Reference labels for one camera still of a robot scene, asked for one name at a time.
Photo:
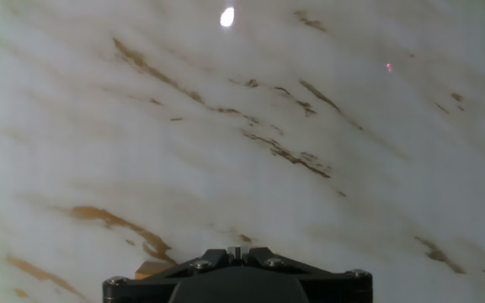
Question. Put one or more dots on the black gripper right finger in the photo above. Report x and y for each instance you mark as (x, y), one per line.
(335, 288)

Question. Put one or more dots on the white marble pattern mat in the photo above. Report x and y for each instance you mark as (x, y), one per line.
(268, 126)

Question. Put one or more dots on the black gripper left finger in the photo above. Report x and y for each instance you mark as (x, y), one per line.
(158, 286)

